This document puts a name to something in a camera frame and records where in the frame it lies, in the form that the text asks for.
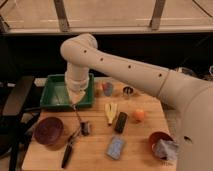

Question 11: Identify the silver fork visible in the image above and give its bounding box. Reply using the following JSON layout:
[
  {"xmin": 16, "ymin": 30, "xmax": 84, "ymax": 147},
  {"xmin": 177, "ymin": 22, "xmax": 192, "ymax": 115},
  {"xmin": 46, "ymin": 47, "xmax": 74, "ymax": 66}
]
[{"xmin": 71, "ymin": 104, "xmax": 83, "ymax": 127}]

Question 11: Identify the orange ball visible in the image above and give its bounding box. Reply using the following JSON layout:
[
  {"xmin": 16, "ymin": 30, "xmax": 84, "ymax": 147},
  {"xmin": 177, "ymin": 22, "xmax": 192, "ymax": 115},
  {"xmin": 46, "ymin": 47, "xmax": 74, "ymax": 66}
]
[{"xmin": 132, "ymin": 109, "xmax": 145, "ymax": 122}]

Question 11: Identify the black chair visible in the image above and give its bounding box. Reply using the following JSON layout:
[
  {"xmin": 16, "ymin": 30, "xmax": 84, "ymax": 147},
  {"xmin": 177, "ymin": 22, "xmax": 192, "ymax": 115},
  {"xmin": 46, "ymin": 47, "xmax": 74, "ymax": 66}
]
[{"xmin": 0, "ymin": 76, "xmax": 40, "ymax": 171}]

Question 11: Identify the blue cup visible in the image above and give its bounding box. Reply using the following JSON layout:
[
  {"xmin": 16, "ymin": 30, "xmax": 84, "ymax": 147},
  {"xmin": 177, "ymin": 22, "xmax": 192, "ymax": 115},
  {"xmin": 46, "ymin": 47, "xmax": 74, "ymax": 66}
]
[{"xmin": 102, "ymin": 82, "xmax": 114, "ymax": 97}]

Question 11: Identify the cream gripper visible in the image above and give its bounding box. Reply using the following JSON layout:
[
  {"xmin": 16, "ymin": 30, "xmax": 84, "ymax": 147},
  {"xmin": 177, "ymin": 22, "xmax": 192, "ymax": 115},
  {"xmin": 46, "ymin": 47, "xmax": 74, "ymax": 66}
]
[{"xmin": 68, "ymin": 90, "xmax": 85, "ymax": 104}]

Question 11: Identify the green plastic tray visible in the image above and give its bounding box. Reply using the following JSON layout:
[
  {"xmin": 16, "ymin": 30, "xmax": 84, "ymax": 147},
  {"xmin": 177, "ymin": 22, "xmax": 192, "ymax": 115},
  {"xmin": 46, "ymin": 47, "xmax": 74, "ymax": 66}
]
[{"xmin": 40, "ymin": 74, "xmax": 94, "ymax": 110}]

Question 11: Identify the blue sponge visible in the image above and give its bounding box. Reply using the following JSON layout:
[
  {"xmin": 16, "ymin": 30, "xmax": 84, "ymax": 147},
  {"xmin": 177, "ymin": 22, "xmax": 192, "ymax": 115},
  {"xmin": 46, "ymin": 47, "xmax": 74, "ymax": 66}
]
[{"xmin": 106, "ymin": 136, "xmax": 125, "ymax": 160}]

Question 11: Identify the grey crumpled cloth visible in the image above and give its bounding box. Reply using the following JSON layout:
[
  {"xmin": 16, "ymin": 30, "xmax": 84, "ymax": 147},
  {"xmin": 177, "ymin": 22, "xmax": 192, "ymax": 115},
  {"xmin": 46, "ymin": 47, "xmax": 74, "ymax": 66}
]
[{"xmin": 153, "ymin": 139, "xmax": 179, "ymax": 161}]

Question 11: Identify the dark red bowl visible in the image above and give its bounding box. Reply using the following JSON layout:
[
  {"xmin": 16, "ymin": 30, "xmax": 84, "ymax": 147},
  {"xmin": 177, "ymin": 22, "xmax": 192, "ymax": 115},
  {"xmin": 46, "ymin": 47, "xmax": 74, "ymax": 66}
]
[{"xmin": 34, "ymin": 117, "xmax": 64, "ymax": 145}]

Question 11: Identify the small orange object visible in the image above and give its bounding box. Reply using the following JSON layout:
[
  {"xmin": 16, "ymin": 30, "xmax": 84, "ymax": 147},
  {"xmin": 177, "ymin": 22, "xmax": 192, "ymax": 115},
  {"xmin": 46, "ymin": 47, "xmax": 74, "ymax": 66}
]
[{"xmin": 97, "ymin": 83, "xmax": 103, "ymax": 92}]

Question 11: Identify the black rectangular block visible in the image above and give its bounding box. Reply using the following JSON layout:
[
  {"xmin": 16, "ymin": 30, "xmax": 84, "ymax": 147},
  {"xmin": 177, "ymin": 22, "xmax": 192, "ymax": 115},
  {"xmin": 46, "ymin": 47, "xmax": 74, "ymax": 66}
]
[{"xmin": 114, "ymin": 112, "xmax": 128, "ymax": 133}]

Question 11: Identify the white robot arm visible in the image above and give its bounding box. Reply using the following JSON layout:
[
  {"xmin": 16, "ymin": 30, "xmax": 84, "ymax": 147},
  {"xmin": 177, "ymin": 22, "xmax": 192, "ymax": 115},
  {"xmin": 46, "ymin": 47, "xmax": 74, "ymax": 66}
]
[{"xmin": 60, "ymin": 34, "xmax": 213, "ymax": 171}]

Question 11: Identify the red bowl right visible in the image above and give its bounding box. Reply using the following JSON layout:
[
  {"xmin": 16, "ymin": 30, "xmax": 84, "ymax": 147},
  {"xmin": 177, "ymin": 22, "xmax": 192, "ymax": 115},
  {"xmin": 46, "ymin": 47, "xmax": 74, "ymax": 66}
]
[{"xmin": 148, "ymin": 131, "xmax": 172, "ymax": 156}]

